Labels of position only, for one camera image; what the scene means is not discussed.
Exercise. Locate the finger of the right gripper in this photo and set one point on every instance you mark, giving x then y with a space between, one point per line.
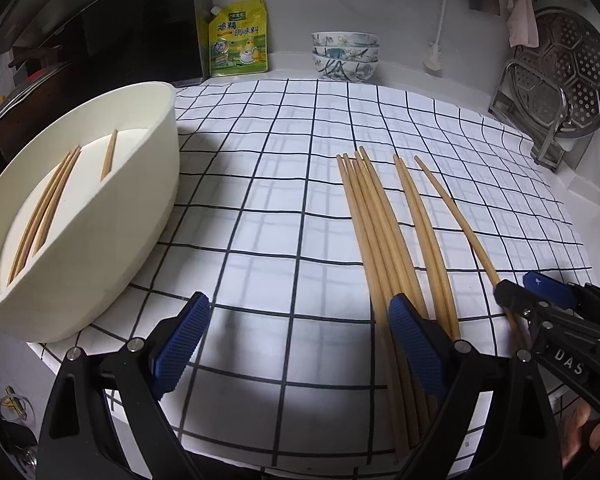
560 294
517 299

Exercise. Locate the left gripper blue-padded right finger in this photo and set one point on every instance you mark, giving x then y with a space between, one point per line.
410 331

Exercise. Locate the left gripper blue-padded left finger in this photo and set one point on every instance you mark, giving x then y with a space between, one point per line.
174 341

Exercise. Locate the right human hand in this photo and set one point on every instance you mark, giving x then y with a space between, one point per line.
579 429

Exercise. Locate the black white checkered cloth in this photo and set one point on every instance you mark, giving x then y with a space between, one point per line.
290 375

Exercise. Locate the white oval plastic basin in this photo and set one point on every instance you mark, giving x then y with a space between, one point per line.
103 230

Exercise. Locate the metal rack stand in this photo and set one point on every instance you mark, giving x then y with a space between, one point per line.
532 103

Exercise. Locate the lone wooden chopstick in basin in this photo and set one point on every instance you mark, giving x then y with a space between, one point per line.
109 155

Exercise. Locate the round perforated steamer tray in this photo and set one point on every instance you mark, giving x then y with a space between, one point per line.
569 53

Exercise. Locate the white dish brush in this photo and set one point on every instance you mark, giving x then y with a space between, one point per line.
432 59

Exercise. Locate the pink hanging cloth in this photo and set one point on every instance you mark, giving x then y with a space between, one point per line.
521 24

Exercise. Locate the bottom blue floral bowl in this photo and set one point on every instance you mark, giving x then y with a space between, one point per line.
342 70

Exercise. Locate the blue floral bowl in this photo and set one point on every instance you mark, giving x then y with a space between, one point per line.
353 54
342 70
345 39

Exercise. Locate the middle blue floral bowl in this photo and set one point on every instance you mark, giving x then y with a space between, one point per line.
353 54

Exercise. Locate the yellow green seasoning pouch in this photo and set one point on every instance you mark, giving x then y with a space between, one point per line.
238 39

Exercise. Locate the top blue floral bowl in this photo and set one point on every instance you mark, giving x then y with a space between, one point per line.
345 39

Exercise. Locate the black range hood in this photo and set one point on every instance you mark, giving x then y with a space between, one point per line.
129 40

